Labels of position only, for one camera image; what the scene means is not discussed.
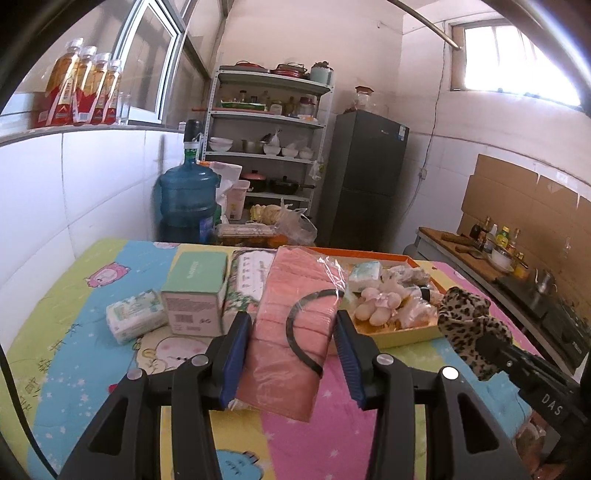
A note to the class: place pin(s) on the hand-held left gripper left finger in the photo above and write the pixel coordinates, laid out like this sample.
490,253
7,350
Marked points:
235,355

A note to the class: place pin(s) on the plastic packet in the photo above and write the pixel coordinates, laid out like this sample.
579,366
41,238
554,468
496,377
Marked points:
411,277

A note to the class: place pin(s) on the white metal shelf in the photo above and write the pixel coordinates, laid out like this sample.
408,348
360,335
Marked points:
268,157

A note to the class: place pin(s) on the blue water jug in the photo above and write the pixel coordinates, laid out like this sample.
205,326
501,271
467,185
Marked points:
189,198

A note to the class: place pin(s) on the red lidded pot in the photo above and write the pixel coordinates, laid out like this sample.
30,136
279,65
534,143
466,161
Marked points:
255,181

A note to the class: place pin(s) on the black headband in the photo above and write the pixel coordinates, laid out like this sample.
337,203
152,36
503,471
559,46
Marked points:
295,346

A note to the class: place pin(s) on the floral tissue pack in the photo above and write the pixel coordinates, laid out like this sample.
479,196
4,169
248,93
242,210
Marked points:
244,281

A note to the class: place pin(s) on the black frying pan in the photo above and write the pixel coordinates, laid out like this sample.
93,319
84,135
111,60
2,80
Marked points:
286,185

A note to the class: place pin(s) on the black gas stove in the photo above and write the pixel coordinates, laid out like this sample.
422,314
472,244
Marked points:
554,314

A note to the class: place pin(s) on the pink towel pack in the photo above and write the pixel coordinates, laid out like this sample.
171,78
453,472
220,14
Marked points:
281,314

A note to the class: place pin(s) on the beige teddy bear pink dress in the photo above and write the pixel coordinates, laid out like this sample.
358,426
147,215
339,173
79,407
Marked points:
376,304

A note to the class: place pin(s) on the white bowl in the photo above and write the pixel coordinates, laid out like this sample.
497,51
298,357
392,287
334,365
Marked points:
501,259

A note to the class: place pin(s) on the aluminium sliding window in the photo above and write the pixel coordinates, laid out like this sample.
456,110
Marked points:
157,60

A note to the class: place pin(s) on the black water pump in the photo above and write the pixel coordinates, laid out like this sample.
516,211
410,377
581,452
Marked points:
193,136

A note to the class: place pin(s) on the pink plastic bin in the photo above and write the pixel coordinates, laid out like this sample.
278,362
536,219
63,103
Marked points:
238,201

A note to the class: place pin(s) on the orange shallow box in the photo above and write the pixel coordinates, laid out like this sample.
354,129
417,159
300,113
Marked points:
406,336

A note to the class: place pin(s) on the green cardboard box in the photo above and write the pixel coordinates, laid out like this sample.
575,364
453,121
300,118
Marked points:
194,295

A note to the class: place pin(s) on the leopard print cloth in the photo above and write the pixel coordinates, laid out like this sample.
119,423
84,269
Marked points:
466,318

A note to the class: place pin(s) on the metal kettle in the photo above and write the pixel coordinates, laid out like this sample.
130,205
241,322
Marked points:
545,281

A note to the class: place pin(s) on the row of condiment bottles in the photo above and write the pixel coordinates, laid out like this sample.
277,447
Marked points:
496,237

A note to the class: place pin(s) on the small bright wall window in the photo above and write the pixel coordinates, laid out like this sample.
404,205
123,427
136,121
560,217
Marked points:
512,60

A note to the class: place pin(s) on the brown cardboard sheets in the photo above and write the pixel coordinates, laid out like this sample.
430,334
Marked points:
521,203

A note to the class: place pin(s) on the clear plastic bag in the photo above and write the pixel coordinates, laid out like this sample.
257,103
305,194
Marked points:
298,224

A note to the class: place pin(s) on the curved metal rod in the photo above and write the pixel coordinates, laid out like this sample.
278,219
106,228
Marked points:
434,23

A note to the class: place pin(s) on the dark grey refrigerator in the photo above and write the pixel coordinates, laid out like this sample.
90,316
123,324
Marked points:
364,184

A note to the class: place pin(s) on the teal canister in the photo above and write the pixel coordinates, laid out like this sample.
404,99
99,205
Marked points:
322,74

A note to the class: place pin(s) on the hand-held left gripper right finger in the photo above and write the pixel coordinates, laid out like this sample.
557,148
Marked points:
348,355

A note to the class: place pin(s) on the wooden cutting board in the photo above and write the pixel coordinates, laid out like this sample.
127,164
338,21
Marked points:
455,249

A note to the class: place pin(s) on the orange drink bottle red label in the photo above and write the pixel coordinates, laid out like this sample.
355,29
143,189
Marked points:
101,94
85,92
64,87
114,97

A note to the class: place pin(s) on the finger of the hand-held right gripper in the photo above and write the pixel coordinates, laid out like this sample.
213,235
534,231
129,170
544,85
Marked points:
508,357

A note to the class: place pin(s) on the small white tissue pack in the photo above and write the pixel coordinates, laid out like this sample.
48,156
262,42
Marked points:
136,316

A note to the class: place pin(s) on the stack of red pans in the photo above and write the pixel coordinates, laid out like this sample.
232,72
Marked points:
288,70

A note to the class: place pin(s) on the glass jar red lid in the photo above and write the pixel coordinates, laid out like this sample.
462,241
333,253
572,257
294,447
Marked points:
364,98

